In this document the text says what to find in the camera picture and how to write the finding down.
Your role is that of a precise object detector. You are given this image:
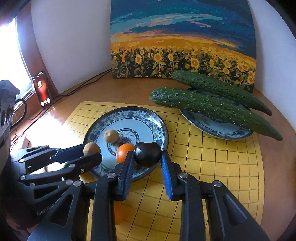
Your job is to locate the orange tangerine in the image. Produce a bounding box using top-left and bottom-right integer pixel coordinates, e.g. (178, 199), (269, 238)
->
(116, 144), (134, 163)
(114, 201), (124, 225)

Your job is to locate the brown longan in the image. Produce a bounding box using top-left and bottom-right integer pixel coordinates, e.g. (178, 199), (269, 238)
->
(83, 142), (101, 156)
(104, 129), (119, 144)

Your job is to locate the dark purple plum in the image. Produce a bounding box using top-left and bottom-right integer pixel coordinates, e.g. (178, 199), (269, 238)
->
(133, 142), (162, 168)

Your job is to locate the orange tangerine on plate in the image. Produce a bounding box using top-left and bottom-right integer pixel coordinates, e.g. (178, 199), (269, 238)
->
(116, 144), (134, 163)

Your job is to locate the yellow go board mat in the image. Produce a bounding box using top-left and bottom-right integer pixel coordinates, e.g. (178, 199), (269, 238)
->
(65, 101), (268, 240)

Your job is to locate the brown longan on plate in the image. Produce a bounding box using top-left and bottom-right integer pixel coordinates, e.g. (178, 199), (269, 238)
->
(104, 129), (119, 144)

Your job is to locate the blue white porcelain plate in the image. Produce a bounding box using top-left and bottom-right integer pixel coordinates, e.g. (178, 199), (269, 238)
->
(84, 106), (169, 178)

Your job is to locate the smartphone with red screen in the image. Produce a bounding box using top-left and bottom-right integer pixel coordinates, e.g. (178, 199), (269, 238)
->
(32, 71), (52, 108)

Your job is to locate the lower green cucumber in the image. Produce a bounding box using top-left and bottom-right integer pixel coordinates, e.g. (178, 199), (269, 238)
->
(149, 87), (283, 141)

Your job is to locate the green cucumber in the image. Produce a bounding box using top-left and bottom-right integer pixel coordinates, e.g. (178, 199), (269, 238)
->
(149, 87), (283, 141)
(171, 70), (273, 116)

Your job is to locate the upper green cucumber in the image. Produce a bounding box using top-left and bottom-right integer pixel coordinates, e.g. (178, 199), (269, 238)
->
(171, 70), (273, 116)

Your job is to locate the sunflower field painting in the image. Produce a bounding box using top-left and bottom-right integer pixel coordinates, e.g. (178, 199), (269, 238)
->
(110, 1), (256, 92)

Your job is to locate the black cable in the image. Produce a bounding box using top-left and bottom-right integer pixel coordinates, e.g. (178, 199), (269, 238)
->
(10, 68), (113, 144)

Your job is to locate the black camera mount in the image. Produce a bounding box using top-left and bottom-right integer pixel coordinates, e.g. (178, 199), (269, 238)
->
(0, 80), (27, 165)

